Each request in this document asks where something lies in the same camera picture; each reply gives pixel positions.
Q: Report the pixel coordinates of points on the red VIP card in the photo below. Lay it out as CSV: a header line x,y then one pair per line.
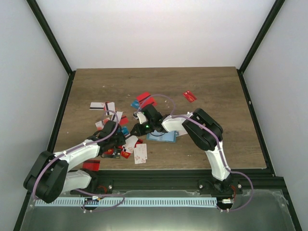
x,y
125,154

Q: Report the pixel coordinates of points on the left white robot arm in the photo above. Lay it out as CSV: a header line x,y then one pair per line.
x,y
52,173

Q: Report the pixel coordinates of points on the red stripe card front edge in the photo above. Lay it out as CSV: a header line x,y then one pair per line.
x,y
92,165

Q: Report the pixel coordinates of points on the white blossom card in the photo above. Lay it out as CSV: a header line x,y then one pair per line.
x,y
140,154
129,145

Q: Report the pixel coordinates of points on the black frame post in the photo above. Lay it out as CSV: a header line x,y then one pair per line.
x,y
261,34
36,10

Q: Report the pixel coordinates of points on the red card under white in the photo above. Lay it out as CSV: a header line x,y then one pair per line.
x,y
124,120

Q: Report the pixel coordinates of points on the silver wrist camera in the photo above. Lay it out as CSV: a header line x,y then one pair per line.
x,y
140,117

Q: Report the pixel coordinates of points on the white card vertical stripe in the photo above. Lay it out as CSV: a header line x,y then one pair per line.
x,y
109,108

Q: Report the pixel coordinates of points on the red card far right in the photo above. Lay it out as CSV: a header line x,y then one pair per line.
x,y
189,96

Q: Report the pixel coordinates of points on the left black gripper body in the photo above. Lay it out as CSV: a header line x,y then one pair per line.
x,y
118,143

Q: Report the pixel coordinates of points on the black frame post left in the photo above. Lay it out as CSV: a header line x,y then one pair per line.
x,y
36,10

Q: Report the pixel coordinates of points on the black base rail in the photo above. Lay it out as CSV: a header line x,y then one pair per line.
x,y
190,180

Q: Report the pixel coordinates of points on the white card black stripe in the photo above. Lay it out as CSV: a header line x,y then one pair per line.
x,y
97,106

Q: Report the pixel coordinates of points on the teal card holder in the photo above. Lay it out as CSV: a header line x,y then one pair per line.
x,y
165,137

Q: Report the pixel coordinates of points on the blue VIP card lower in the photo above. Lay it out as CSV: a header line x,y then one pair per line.
x,y
125,131

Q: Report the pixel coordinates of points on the white card red circle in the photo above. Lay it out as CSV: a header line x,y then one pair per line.
x,y
99,125

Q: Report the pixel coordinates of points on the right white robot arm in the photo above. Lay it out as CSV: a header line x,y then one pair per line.
x,y
205,132

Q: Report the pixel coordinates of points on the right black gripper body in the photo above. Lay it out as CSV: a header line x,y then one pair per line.
x,y
146,130

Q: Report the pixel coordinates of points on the light blue slotted rail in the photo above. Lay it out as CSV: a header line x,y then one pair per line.
x,y
134,202

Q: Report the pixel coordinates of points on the blue vip card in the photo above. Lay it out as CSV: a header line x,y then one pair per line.
x,y
125,131
135,104

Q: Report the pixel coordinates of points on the black frame post right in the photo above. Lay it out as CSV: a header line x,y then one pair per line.
x,y
261,34

